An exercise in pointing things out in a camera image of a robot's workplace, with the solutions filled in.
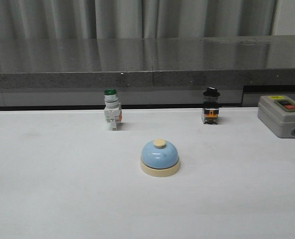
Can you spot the blue and cream desk bell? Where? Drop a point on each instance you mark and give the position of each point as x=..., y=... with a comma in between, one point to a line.
x=159, y=158

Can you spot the grey granite counter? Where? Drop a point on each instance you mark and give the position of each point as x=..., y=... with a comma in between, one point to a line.
x=147, y=73

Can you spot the grey curtain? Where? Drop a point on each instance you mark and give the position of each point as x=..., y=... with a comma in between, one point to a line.
x=104, y=19

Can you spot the green pushbutton switch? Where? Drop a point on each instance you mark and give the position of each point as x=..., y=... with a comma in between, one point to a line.
x=113, y=108

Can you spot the black rotary selector switch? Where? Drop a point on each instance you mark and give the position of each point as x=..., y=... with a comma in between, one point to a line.
x=210, y=111

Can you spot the grey on-off switch box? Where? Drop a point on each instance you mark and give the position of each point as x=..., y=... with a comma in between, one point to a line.
x=278, y=114

